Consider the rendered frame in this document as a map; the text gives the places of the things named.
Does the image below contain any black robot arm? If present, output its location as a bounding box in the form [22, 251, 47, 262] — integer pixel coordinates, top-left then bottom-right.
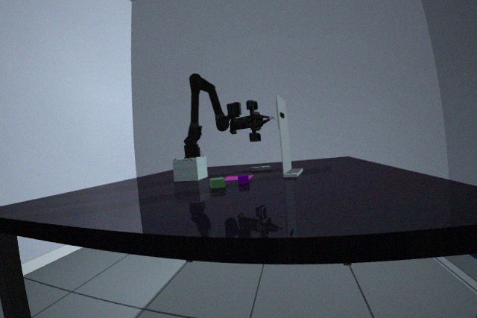
[184, 73, 241, 159]

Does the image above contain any grey panel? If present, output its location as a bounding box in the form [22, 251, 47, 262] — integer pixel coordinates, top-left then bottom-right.
[275, 94, 303, 177]

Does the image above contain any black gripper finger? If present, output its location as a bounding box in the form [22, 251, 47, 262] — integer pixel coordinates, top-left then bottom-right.
[252, 111, 270, 118]
[253, 119, 270, 130]

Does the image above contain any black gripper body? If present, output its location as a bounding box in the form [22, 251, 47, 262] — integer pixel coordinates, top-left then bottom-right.
[238, 100, 261, 141]

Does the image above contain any green rectangular block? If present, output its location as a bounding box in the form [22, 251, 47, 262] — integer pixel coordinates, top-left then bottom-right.
[209, 177, 226, 188]

